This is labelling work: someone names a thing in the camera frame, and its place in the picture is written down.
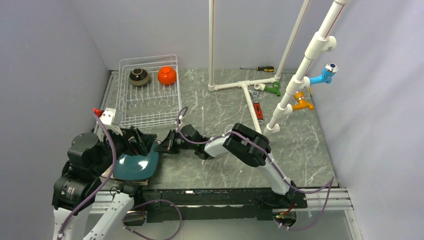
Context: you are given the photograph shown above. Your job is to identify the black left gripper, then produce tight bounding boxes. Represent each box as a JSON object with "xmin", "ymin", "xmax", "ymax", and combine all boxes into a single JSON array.
[{"xmin": 91, "ymin": 123, "xmax": 157, "ymax": 175}]

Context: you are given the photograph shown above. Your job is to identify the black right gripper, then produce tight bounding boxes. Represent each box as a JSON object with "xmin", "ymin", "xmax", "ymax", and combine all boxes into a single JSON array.
[{"xmin": 154, "ymin": 129, "xmax": 197, "ymax": 155}]

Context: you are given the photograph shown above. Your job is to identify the teal square plate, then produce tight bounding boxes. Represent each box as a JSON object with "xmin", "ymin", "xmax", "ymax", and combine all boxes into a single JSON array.
[{"xmin": 113, "ymin": 141, "xmax": 159, "ymax": 181}]

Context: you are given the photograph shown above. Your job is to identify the brown patterned bowl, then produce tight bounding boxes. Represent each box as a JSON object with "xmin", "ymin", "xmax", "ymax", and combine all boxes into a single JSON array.
[{"xmin": 129, "ymin": 68, "xmax": 151, "ymax": 87}]

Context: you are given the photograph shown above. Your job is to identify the orange plastic bowl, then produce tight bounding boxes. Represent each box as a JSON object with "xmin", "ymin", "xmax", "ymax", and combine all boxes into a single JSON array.
[{"xmin": 157, "ymin": 66, "xmax": 177, "ymax": 85}]

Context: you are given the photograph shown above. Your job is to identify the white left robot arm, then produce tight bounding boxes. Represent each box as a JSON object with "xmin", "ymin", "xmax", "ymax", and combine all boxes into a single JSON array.
[{"xmin": 52, "ymin": 127, "xmax": 157, "ymax": 240}]

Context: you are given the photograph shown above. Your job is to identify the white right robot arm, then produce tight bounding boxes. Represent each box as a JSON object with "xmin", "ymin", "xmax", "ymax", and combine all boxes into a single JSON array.
[{"xmin": 154, "ymin": 123, "xmax": 295, "ymax": 208}]

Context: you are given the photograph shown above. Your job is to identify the beige floral square plate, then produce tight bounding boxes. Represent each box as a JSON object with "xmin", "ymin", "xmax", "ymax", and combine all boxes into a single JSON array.
[{"xmin": 101, "ymin": 168, "xmax": 150, "ymax": 186}]

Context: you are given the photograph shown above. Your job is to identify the green plastic faucet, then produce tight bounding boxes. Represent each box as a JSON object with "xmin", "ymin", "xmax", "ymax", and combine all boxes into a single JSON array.
[{"xmin": 264, "ymin": 81, "xmax": 281, "ymax": 97}]

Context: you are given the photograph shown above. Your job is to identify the black yellow screwdriver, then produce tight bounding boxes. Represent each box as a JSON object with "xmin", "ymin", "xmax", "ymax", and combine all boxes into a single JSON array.
[{"xmin": 240, "ymin": 66, "xmax": 275, "ymax": 73}]

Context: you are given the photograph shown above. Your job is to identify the orange plastic faucet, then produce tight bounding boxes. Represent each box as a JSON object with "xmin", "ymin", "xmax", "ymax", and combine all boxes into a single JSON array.
[{"xmin": 292, "ymin": 91, "xmax": 315, "ymax": 111}]

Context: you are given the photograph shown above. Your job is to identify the blue plastic faucet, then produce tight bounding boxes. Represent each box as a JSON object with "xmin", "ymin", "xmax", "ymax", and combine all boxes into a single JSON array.
[{"xmin": 309, "ymin": 62, "xmax": 339, "ymax": 85}]

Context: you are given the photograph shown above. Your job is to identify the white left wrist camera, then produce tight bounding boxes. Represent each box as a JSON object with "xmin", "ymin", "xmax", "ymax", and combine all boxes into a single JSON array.
[{"xmin": 92, "ymin": 107, "xmax": 123, "ymax": 135}]

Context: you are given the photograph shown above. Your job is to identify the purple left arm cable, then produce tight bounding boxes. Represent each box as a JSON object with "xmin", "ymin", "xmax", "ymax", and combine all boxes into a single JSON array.
[{"xmin": 56, "ymin": 110, "xmax": 183, "ymax": 240}]

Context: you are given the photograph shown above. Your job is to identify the white wire dish rack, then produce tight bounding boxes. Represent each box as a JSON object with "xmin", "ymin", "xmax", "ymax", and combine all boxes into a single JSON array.
[{"xmin": 115, "ymin": 54, "xmax": 182, "ymax": 129}]

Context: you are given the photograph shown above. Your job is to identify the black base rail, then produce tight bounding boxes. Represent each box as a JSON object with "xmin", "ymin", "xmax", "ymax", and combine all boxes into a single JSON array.
[{"xmin": 118, "ymin": 183, "xmax": 308, "ymax": 223}]

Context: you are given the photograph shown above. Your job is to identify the red-handled adjustable wrench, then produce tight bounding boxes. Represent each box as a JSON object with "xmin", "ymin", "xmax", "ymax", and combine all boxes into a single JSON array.
[{"xmin": 248, "ymin": 87, "xmax": 264, "ymax": 125}]

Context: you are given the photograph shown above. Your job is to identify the white PVC pipe frame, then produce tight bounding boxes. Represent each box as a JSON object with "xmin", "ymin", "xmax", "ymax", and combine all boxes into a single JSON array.
[{"xmin": 207, "ymin": 0, "xmax": 353, "ymax": 136}]

